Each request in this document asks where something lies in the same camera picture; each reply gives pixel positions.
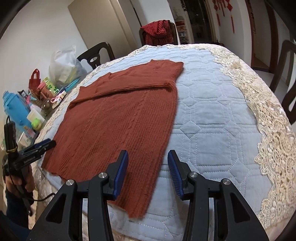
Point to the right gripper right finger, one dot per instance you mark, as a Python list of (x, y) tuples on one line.
[(234, 219)]

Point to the red Chinese knot decoration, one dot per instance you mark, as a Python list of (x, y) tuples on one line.
[(219, 6)]

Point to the white plastic bag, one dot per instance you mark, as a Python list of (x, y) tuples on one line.
[(65, 67)]

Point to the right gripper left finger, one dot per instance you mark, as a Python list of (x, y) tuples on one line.
[(62, 218)]

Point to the red checkered garment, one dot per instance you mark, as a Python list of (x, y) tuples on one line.
[(157, 33)]

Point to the glass jar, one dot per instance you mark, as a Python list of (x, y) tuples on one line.
[(46, 107)]

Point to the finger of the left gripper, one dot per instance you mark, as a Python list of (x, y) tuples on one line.
[(38, 148), (33, 158)]

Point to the white plastic cup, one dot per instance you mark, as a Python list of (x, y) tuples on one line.
[(34, 114)]

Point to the rust red knit sweater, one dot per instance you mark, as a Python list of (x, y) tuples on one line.
[(133, 110)]

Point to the dark wooden chair with garment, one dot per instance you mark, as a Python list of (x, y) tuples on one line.
[(173, 30)]

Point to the green floral box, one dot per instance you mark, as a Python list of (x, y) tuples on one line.
[(50, 86)]

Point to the cream lace tablecloth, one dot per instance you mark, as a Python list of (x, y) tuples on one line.
[(276, 150)]

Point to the light blue quilted cover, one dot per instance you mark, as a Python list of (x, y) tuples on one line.
[(215, 133)]

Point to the small white cardboard box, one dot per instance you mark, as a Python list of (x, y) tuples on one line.
[(54, 105)]

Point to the red gift bag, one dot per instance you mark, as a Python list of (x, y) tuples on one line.
[(34, 80)]

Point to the beige refrigerator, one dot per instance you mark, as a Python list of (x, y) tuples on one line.
[(114, 22)]

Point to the person left hand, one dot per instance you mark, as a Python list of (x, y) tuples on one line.
[(10, 181)]

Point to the green capped baby bottle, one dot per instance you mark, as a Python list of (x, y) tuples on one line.
[(37, 124)]

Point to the blue thermos jug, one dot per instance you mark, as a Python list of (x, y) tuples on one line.
[(15, 107)]

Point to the dark wooden chair left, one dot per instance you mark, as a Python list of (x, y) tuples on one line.
[(92, 55)]

